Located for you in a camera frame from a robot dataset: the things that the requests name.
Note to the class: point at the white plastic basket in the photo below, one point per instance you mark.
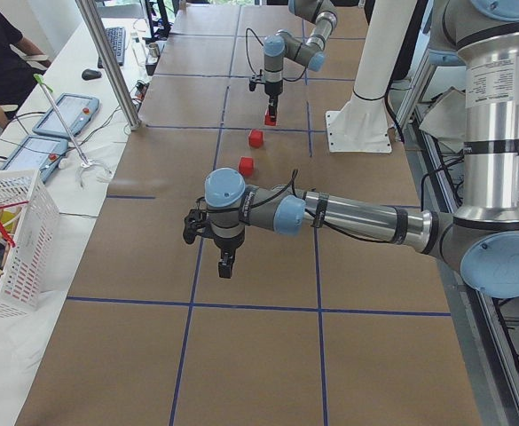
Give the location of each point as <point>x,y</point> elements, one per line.
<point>28,221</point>

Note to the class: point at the teach pendant near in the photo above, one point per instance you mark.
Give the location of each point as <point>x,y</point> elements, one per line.
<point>37,153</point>

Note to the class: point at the metal cup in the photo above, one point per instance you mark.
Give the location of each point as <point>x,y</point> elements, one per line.
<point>154,50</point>

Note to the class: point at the red block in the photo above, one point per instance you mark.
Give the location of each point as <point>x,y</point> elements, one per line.
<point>255,138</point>
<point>246,166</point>

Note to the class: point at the teach pendant far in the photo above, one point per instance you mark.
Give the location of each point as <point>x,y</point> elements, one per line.
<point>76,110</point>

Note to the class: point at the white pedestal column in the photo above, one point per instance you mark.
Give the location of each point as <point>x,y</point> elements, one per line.
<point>361,126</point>

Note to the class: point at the black computer mouse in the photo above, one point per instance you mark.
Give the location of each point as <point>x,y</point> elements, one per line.
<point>90,74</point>

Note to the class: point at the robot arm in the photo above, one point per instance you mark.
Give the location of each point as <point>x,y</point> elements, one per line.
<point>480,240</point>
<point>309,54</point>

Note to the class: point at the aluminium frame post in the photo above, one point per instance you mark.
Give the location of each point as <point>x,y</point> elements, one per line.
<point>94,24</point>

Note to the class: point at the teach pendant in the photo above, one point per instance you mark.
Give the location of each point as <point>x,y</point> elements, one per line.
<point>76,110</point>
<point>37,153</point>

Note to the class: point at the reacher grabber stick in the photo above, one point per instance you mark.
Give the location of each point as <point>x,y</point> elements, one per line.
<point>86,163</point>

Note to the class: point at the black keyboard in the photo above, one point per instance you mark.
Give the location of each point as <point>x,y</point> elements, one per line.
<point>116,36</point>

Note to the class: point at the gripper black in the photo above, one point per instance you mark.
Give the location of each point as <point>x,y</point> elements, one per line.
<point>272,90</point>
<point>226,245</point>

